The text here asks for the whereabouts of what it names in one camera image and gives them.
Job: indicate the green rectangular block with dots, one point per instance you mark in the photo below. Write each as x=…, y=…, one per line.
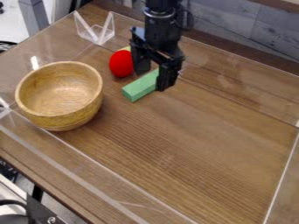
x=140, y=87

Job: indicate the brown wooden bowl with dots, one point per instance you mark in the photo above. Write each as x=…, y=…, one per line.
x=60, y=95

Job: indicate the red plush strawberry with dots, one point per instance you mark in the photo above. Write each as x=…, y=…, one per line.
x=120, y=63

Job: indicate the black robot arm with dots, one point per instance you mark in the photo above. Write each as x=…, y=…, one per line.
x=172, y=4

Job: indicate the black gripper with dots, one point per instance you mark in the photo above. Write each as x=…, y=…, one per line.
x=155, y=43

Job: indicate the black table leg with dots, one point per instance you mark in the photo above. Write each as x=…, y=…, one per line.
x=37, y=193

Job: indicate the grey post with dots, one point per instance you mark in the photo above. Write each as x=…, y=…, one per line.
x=33, y=15

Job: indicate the clear acrylic corner bracket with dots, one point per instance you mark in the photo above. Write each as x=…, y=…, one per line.
x=95, y=33

